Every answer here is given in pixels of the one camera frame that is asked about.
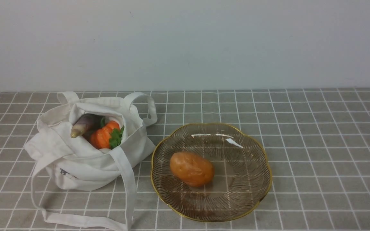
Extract orange-brown potato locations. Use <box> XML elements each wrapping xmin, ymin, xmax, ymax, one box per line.
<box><xmin>169</xmin><ymin>151</ymin><xmax>215</xmax><ymax>188</ymax></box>

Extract white canvas tote bag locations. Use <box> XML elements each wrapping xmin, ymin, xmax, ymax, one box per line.
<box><xmin>24</xmin><ymin>91</ymin><xmax>158</xmax><ymax>231</ymax></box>

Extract orange pumpkin with green leaves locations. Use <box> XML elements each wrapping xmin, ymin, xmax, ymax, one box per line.
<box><xmin>88</xmin><ymin>117</ymin><xmax>125</xmax><ymax>150</ymax></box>

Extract amber glass plate gold rim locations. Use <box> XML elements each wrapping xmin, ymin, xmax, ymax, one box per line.
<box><xmin>150</xmin><ymin>123</ymin><xmax>273</xmax><ymax>222</ymax></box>

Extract purple eggplant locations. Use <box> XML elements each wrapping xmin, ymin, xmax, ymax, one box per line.
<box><xmin>70</xmin><ymin>114</ymin><xmax>105</xmax><ymax>138</ymax></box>

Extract grey checked tablecloth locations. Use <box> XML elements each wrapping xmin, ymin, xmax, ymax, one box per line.
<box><xmin>0</xmin><ymin>88</ymin><xmax>370</xmax><ymax>231</ymax></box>

